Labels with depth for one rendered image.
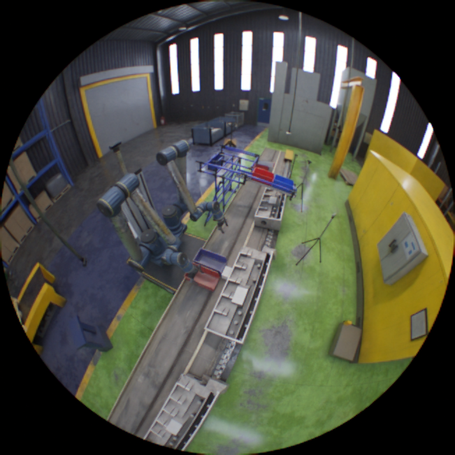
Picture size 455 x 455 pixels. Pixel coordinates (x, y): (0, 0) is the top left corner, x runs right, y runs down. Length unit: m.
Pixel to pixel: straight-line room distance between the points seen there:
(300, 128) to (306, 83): 2.68
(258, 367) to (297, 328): 0.83
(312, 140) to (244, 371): 8.44
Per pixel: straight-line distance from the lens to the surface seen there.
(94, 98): 11.41
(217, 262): 1.92
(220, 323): 1.53
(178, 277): 2.36
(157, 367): 1.85
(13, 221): 9.07
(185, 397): 1.65
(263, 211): 2.30
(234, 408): 2.67
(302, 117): 8.11
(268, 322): 2.53
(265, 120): 11.90
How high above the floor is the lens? 2.44
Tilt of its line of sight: 49 degrees down
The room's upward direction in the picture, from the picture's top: 1 degrees clockwise
